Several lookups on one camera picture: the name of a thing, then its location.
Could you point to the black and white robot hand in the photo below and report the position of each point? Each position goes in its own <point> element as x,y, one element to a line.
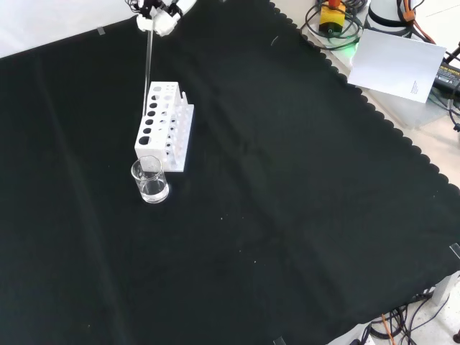
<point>158,23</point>

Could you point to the clear glass rod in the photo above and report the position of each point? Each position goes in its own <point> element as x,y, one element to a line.
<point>148,72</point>

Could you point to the white test tube rack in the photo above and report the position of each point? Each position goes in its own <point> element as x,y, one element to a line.
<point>154,140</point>

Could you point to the clear glass beaker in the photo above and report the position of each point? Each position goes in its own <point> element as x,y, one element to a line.
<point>151,183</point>

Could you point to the clear tape piece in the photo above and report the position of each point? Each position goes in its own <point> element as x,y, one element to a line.
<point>455,250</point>
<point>279,341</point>
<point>101,31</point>

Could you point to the yellow stop button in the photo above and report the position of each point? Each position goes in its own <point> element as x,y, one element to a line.
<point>332,16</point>

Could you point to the black bench cloth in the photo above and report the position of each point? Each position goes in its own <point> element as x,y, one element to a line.
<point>251,201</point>

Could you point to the pale board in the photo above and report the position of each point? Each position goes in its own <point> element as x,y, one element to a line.
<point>395,64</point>

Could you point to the black power adapter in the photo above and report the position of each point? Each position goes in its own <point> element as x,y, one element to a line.
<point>449,75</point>

